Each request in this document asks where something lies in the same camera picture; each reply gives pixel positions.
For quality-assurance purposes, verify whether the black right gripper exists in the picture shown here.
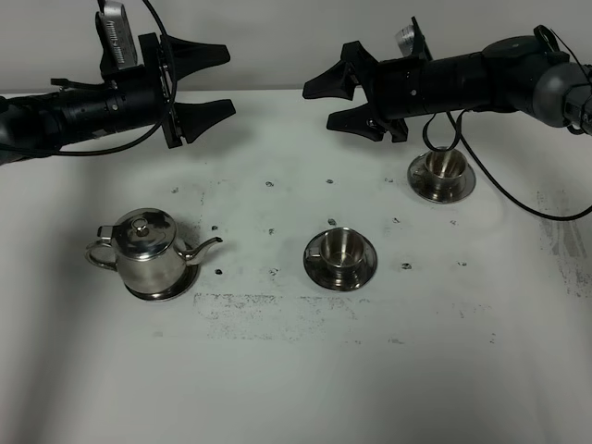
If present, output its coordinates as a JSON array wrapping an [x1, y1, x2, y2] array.
[[302, 41, 408, 143]]

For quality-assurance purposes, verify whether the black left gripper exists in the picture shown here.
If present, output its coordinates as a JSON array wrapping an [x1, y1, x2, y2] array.
[[138, 33, 236, 149]]

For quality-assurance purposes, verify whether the stainless steel teapot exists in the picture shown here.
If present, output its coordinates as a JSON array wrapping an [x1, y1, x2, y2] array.
[[85, 208, 223, 293]]

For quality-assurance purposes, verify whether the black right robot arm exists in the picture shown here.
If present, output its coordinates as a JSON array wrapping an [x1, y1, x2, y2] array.
[[302, 22, 591, 142]]

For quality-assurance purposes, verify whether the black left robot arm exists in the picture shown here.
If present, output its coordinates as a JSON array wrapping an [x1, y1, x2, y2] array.
[[1, 33, 236, 165]]

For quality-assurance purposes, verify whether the far stainless steel saucer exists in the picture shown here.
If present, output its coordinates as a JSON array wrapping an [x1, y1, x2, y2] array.
[[407, 150, 476, 204]]

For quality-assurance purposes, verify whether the stainless steel saucer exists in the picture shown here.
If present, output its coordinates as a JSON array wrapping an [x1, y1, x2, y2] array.
[[407, 150, 476, 204], [302, 227, 378, 291]]

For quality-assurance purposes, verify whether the far stainless steel teacup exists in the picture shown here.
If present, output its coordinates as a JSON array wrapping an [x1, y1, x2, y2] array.
[[411, 150, 467, 191]]

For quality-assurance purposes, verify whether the stainless steel teacup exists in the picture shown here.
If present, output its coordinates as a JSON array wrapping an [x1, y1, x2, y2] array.
[[304, 228, 365, 276], [411, 150, 467, 191]]

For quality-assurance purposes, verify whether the near stainless steel teacup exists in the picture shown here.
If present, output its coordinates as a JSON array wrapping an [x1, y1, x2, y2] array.
[[304, 228, 365, 276]]

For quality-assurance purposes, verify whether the near stainless steel saucer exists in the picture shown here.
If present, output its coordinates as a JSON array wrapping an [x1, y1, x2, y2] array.
[[302, 227, 378, 291]]

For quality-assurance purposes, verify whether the steel teapot saucer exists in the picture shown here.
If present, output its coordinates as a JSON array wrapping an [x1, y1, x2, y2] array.
[[126, 265, 200, 302]]

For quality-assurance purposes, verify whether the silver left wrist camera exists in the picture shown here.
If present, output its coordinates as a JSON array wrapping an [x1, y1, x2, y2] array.
[[95, 1, 138, 69]]

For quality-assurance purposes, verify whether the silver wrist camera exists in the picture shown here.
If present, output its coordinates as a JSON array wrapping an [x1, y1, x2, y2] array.
[[95, 1, 138, 69], [395, 17, 433, 61]]

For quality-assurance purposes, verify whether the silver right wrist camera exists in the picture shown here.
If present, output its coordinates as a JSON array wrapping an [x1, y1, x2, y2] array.
[[395, 17, 433, 61]]

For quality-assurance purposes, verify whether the black right camera cable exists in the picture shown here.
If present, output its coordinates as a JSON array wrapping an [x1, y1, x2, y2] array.
[[423, 27, 592, 222]]

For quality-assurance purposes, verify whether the black camera cable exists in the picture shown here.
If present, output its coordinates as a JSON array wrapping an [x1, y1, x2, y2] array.
[[423, 27, 592, 222], [0, 0, 179, 158]]

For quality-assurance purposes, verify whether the black left camera cable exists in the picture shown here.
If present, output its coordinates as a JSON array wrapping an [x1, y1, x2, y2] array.
[[0, 0, 179, 158]]

